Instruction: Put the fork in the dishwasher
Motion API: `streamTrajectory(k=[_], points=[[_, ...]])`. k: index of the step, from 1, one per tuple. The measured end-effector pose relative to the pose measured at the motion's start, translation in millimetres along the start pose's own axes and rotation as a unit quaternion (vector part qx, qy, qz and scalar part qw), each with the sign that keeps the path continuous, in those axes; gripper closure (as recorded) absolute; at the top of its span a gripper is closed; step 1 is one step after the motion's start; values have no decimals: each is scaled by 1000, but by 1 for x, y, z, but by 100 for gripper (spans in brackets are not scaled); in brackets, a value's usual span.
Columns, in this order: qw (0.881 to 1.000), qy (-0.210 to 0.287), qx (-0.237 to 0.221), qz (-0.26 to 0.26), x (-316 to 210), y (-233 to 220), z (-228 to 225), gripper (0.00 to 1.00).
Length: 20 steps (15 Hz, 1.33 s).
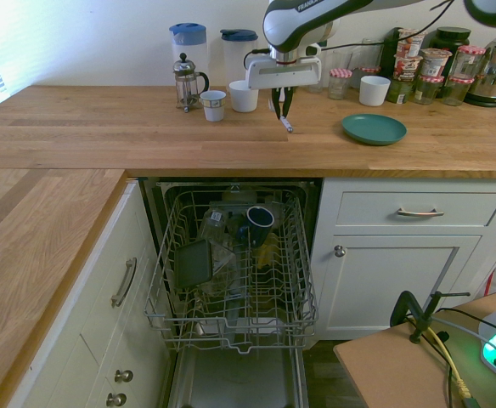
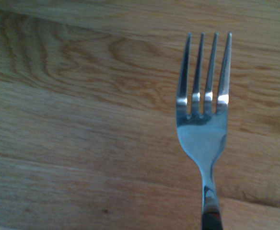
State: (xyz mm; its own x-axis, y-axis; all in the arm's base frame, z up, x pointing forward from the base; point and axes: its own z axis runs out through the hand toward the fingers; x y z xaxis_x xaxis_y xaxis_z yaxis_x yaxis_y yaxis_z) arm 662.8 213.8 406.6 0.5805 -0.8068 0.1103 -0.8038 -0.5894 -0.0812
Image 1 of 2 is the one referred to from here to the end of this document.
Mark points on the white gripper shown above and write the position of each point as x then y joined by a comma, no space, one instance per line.
282,74

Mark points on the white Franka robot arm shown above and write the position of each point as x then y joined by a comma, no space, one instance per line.
290,25

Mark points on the dishwasher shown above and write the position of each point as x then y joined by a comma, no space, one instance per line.
235,378

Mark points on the wide white cup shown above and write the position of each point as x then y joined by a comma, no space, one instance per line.
241,100

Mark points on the clear bottle green lid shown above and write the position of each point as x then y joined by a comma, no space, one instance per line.
325,72

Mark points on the clear pitcher dark blue lid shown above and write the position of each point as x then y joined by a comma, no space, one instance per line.
238,55

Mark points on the patterned paper cup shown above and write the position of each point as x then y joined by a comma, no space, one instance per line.
213,106

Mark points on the clear glass tumbler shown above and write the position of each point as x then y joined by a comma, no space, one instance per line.
341,59

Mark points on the teal plate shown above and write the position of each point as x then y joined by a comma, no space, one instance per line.
373,129

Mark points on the glass french press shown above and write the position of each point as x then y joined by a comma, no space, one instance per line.
185,83

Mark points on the tall empty glass jar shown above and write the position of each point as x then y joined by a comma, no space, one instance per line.
371,53

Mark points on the clear pitcher light blue lid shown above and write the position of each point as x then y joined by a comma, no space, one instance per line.
187,42

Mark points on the green glass jar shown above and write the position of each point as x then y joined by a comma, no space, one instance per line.
401,91

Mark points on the dark blue mug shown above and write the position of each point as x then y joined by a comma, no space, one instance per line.
258,223

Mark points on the red white oat cup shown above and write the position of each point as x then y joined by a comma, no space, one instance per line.
411,42
407,68
435,64

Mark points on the white drawer front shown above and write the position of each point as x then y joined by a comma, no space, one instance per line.
371,208

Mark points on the yellow item in rack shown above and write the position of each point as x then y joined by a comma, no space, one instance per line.
269,251

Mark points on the silver cabinet knob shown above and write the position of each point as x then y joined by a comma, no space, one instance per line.
339,251
116,399
123,375

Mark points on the clear glass container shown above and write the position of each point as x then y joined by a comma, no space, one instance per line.
220,255

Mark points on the black plastic tub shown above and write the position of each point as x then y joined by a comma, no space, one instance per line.
449,38

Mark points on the black square lid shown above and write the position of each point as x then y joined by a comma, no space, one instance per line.
193,263

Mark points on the white cabinet door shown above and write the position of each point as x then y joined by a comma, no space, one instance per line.
392,289

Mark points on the black screw clamp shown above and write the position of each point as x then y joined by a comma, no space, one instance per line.
422,323

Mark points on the brown fibreboard panel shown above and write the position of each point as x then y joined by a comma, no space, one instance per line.
384,370

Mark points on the white corner cabinet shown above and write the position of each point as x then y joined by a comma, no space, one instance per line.
86,331

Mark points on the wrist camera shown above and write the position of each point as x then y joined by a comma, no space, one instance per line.
312,49

